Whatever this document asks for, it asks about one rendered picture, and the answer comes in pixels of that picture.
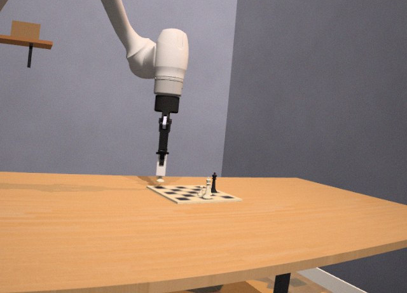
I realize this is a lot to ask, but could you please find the black chess piece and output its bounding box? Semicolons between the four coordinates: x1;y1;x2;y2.
211;174;217;193

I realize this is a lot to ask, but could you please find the black and white chessboard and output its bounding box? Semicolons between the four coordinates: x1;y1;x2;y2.
146;186;242;204

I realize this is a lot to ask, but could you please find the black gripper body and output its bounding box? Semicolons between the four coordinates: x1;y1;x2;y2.
155;95;179;123

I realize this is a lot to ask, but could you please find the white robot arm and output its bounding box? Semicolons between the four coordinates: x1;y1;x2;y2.
101;0;188;97

